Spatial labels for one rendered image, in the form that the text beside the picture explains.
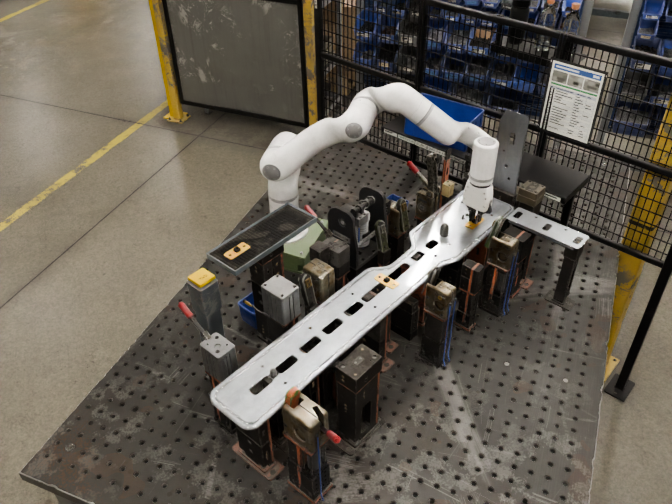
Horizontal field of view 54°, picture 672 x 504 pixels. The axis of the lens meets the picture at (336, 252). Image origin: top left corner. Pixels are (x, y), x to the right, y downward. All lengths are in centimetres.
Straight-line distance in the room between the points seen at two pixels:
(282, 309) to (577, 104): 142
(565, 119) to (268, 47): 254
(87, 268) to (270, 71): 189
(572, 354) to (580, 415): 27
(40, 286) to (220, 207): 119
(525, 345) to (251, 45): 310
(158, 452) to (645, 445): 207
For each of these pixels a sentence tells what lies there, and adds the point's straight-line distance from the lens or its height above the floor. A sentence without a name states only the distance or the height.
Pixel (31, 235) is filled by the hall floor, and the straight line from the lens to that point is 448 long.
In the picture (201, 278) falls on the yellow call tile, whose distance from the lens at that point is 201.
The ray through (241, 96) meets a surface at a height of 29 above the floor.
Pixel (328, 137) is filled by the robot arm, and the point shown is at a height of 131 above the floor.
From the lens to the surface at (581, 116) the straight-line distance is 275.
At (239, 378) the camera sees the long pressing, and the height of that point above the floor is 100.
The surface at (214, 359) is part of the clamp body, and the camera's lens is 193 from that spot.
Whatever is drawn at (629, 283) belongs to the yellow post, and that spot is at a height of 58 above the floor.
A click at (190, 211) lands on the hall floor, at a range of 435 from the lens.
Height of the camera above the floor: 246
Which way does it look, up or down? 39 degrees down
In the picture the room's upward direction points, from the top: 1 degrees counter-clockwise
